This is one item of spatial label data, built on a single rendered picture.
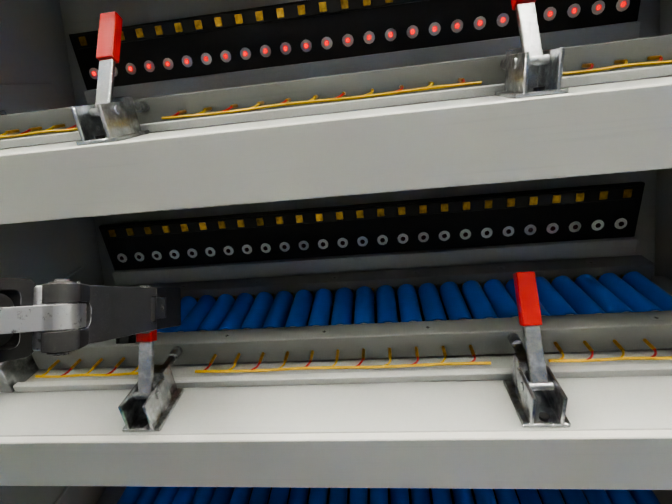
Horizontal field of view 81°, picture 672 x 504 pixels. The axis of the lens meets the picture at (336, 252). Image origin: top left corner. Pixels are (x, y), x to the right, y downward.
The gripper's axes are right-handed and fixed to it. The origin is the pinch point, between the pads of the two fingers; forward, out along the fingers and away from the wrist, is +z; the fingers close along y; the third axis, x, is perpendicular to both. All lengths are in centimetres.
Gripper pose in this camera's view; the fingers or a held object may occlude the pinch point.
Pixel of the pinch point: (137, 309)
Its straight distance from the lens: 31.4
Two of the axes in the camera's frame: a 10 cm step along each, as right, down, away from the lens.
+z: 1.3, 1.0, 9.9
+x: -0.5, -9.9, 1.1
